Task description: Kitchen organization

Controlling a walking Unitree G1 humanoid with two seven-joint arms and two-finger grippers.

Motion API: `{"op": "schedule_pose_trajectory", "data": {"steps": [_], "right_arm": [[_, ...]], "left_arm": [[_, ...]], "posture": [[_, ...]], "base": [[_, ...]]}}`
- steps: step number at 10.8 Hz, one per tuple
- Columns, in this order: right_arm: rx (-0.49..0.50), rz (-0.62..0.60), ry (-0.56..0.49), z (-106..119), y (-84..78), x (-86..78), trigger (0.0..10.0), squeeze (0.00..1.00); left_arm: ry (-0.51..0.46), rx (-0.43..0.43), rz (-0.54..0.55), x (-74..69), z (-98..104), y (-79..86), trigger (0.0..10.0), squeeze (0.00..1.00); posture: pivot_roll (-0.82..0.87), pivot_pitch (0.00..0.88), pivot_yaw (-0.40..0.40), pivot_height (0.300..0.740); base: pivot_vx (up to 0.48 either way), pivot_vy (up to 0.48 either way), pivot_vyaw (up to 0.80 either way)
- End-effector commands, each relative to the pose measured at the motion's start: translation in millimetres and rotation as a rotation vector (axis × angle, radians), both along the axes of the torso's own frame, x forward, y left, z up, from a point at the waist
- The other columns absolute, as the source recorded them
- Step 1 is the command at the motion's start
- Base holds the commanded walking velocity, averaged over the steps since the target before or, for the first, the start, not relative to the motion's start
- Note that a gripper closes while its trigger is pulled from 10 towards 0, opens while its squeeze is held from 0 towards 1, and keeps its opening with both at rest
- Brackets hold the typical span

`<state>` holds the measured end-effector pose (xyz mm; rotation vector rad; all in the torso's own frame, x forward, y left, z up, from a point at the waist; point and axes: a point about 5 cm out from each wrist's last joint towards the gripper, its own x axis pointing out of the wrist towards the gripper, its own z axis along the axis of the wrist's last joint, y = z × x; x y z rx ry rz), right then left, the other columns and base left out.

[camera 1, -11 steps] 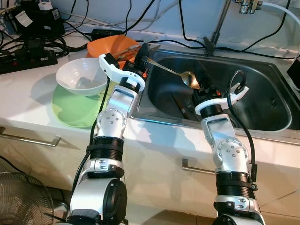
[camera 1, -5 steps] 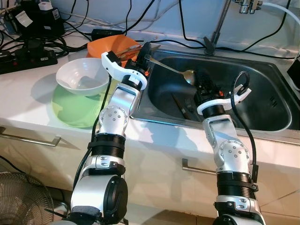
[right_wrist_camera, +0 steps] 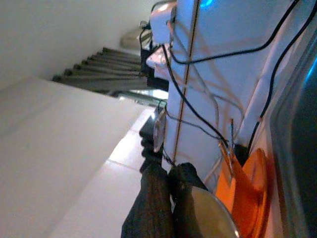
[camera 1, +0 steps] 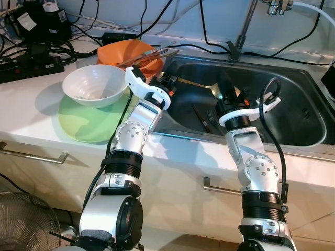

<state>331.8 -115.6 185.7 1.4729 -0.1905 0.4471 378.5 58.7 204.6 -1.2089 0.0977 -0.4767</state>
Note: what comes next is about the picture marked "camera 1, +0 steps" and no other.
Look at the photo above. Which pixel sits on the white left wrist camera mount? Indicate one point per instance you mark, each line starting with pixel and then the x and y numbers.
pixel 138 83

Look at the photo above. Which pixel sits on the dark metal fork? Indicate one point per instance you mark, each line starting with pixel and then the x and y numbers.
pixel 204 119

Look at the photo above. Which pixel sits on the grey floor fan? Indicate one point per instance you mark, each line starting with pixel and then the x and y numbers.
pixel 23 219

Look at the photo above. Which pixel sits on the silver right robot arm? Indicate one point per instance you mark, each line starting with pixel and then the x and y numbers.
pixel 259 172

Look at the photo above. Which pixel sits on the orange plastic bowl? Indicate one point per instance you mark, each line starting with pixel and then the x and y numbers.
pixel 123 52

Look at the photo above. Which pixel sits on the black power adapter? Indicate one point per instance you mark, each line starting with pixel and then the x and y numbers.
pixel 120 38

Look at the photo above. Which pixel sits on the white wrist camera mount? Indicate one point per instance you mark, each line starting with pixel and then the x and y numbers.
pixel 138 83
pixel 246 112

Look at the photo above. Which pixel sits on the black charger unit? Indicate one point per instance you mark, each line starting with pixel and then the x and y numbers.
pixel 44 26

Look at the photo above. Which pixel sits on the stainless steel sink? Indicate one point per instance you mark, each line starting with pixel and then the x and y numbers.
pixel 298 104

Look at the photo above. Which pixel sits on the metal kitchen faucet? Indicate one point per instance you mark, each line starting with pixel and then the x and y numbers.
pixel 236 50

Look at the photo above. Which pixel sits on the pale wooden chopstick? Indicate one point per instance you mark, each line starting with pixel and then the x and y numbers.
pixel 157 56
pixel 152 54

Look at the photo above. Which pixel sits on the light green plate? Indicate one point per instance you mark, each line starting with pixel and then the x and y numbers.
pixel 89 125

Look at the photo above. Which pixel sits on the gold metal spoon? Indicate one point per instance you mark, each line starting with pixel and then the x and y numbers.
pixel 214 90

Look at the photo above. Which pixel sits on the white ceramic bowl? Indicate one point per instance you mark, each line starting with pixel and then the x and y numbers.
pixel 94 86

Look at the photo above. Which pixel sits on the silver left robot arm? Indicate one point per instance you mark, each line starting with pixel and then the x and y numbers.
pixel 131 136

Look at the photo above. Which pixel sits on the black countertop appliance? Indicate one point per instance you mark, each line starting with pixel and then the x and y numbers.
pixel 328 81

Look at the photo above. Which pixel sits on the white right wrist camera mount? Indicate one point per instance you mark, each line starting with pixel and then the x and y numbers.
pixel 246 112

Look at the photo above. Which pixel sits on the black power strip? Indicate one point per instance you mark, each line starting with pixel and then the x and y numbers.
pixel 31 68

